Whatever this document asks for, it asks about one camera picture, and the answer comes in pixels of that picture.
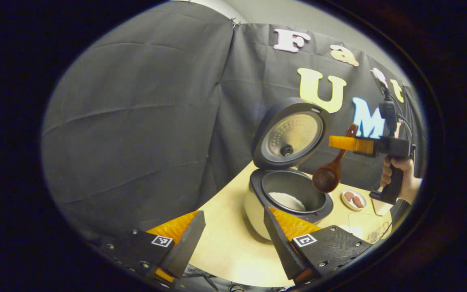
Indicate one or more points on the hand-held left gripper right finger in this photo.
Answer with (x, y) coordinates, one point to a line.
(280, 243)

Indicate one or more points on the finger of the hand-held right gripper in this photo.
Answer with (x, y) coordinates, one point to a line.
(351, 144)

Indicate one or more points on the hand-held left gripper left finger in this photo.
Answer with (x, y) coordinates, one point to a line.
(187, 243)

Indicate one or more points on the brown wooden spoon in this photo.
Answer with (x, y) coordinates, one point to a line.
(326, 178)

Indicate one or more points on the white rice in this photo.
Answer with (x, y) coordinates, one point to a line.
(288, 200)

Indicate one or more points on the dark grey rice cooker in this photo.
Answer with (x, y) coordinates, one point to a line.
(290, 138)

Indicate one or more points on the reddish meat piece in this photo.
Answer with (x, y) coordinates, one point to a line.
(357, 201)
(348, 196)

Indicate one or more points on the white round plate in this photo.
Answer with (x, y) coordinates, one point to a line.
(349, 205)

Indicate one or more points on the black backdrop cloth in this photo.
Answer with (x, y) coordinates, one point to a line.
(136, 121)

